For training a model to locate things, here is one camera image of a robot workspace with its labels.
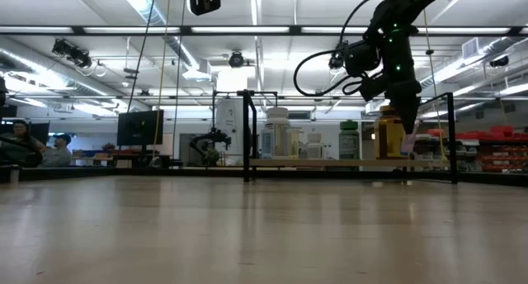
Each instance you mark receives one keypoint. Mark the large white medicine bottle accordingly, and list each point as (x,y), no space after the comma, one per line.
(280,123)

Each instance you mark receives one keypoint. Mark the black background robot arm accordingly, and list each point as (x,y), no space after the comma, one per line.
(214,136)

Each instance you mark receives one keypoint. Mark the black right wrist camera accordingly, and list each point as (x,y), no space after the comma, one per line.
(361,58)

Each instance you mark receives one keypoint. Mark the gray storage bins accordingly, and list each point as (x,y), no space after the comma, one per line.
(466,145)

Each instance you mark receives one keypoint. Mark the small white medicine bottle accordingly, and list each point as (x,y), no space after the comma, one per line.
(314,148)

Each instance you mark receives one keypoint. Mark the red storage bins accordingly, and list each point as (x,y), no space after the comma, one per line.
(501,132)

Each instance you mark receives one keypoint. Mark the black overhead light rail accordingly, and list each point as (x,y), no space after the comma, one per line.
(185,29)

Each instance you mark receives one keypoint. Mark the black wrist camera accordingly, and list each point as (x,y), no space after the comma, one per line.
(361,58)
(205,1)

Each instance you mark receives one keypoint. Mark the white cabinet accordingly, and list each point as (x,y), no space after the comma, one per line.
(229,119)

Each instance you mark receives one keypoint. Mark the yellow-green pill vial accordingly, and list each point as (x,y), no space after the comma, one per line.
(293,145)

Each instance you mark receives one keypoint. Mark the black ceiling camera rig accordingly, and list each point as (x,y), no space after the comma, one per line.
(72,53)

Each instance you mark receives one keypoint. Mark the green medicine bottle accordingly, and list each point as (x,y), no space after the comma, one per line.
(348,143)

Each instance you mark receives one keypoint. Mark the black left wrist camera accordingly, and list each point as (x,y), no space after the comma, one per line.
(205,1)

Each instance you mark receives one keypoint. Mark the black monitor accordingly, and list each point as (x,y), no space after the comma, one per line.
(140,129)

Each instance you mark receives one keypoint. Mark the amber bottle yellow cap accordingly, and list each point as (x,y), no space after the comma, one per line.
(387,139)

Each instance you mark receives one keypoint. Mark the round black ceiling camera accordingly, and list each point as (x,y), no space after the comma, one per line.
(236,60)

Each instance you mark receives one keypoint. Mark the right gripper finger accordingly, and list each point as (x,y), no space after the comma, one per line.
(408,110)

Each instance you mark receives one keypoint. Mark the small potted plant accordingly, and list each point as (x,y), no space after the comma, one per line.
(212,157)

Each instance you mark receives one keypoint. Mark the pink pill vial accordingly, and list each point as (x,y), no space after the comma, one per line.
(409,143)

